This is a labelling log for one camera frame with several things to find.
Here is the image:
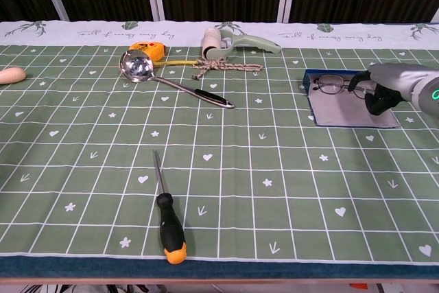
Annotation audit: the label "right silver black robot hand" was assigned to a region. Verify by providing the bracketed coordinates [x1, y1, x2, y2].
[348, 62, 436, 116]

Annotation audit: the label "blue glasses case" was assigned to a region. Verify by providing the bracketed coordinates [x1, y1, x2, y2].
[303, 69, 401, 129]

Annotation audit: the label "thin-framed eyeglasses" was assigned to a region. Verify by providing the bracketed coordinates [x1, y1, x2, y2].
[310, 73, 375, 100]

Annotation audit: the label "pale green lint roller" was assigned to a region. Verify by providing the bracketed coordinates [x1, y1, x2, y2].
[200, 27, 282, 60]

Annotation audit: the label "green grid tablecloth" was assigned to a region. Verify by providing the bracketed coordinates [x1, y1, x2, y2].
[0, 20, 439, 266]

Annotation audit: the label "yellow tape measure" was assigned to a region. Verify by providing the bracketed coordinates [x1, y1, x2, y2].
[129, 41, 202, 67]

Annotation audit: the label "black orange screwdriver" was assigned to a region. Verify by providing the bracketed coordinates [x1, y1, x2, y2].
[152, 150, 188, 266]

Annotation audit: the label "beige rounded object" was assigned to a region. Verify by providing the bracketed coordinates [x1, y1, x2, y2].
[0, 67, 27, 85]

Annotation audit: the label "braided beige rope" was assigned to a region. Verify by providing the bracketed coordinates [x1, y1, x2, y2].
[191, 58, 264, 80]

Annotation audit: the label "steel ladle black handle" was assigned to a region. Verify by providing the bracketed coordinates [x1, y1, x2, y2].
[119, 49, 236, 110]

